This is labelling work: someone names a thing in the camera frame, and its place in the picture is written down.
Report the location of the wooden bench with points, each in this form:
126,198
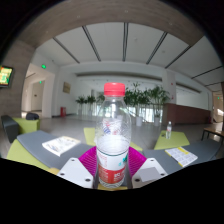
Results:
213,130

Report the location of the red fire extinguisher box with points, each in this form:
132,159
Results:
63,111

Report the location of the green exit sign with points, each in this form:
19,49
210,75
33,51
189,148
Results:
43,66

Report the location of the small clear water bottle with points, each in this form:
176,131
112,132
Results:
168,131

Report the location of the lime green seat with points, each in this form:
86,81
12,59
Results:
28,126

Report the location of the clear red-capped water bottle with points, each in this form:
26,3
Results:
113,146

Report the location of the yellow white booklet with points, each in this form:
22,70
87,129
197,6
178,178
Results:
181,156

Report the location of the black bag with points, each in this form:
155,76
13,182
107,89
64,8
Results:
32,116

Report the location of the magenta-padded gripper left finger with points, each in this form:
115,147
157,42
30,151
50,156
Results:
75,171

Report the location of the framed wall picture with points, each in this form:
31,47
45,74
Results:
66,87

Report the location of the wall-mounted display screen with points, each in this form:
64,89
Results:
6,76

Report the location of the row of potted plants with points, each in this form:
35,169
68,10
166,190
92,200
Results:
150,98

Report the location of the dark grey ottoman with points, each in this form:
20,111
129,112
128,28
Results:
10,128

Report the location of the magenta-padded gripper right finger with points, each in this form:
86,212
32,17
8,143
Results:
150,171

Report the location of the white printed magazine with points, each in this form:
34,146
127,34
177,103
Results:
60,145

